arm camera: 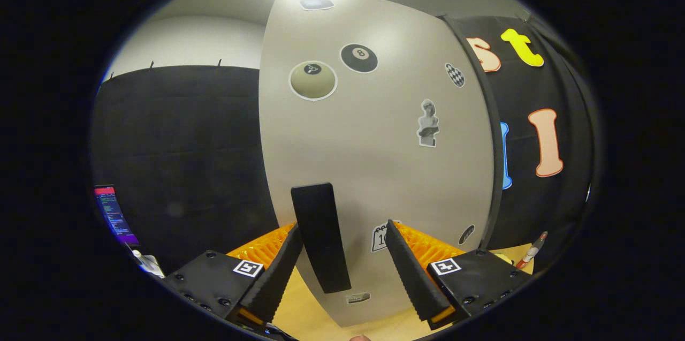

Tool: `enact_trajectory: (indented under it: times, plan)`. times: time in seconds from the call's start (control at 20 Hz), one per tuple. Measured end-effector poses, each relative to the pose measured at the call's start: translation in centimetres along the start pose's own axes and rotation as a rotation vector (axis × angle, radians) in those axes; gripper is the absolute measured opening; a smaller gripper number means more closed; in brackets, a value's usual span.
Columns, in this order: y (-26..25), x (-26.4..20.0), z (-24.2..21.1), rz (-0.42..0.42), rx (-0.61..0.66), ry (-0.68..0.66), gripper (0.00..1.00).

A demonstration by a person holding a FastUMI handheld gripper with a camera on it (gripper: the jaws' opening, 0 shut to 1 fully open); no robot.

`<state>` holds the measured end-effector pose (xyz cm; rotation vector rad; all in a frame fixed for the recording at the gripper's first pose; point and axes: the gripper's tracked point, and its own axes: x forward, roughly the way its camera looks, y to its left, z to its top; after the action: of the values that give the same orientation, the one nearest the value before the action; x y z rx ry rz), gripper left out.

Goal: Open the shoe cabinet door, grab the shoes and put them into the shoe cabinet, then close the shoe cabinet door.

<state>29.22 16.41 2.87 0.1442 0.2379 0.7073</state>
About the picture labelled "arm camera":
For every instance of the black backdrop cloth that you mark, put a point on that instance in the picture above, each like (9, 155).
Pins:
(187, 143)

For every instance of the red and white marker pen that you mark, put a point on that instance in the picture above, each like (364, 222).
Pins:
(531, 251)

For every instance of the white and blue object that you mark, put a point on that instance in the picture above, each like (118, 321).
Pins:
(149, 265)

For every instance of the computer monitor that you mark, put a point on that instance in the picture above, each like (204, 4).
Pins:
(115, 218)

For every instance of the dark grey shoe cabinet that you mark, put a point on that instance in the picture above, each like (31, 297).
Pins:
(496, 202)

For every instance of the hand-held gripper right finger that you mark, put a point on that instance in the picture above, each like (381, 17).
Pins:
(411, 271)

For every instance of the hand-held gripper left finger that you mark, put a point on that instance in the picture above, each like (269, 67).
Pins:
(278, 274)

